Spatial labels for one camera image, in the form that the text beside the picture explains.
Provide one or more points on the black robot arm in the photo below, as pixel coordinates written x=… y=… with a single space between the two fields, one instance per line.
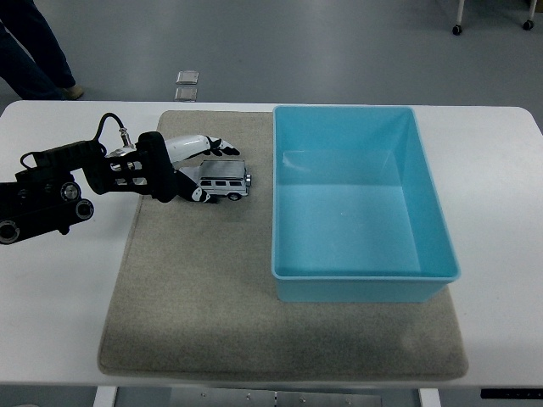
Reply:
x=46 y=199

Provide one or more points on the person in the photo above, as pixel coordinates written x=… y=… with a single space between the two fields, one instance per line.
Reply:
x=29 y=55

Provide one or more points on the white table leg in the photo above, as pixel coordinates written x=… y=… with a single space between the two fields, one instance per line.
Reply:
x=429 y=398
x=104 y=397

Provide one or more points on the black caster wheel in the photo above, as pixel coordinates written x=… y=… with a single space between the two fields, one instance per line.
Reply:
x=528 y=25
x=457 y=30

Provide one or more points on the white toy car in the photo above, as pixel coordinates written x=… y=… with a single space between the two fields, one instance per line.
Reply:
x=225 y=176

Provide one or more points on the silver floor socket cover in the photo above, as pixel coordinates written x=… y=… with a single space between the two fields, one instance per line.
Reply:
x=186 y=94
x=187 y=77

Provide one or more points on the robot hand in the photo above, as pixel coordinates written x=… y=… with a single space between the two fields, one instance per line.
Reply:
x=159 y=169

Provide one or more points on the beige fabric mat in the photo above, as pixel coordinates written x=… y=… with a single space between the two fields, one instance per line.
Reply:
x=203 y=275

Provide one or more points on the black table control panel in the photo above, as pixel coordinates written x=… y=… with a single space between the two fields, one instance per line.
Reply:
x=511 y=393

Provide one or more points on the grey metal plate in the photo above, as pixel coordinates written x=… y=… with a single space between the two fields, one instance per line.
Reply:
x=275 y=399

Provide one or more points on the blue plastic box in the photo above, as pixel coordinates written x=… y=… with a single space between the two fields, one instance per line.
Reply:
x=348 y=220

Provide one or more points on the white cart leg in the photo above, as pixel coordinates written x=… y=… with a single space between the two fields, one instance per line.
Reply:
x=532 y=9
x=460 y=12

